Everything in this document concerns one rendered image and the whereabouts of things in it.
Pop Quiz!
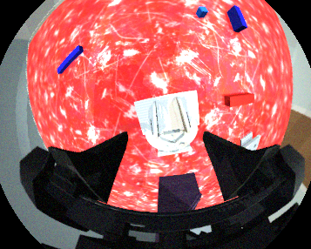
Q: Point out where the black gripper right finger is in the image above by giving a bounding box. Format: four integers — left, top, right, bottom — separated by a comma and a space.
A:
202, 131, 280, 201

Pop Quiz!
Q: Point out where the red flat bar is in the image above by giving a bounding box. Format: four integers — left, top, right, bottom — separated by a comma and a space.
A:
223, 93, 254, 107

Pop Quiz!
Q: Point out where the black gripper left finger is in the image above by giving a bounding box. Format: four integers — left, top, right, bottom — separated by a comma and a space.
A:
47, 131, 128, 203

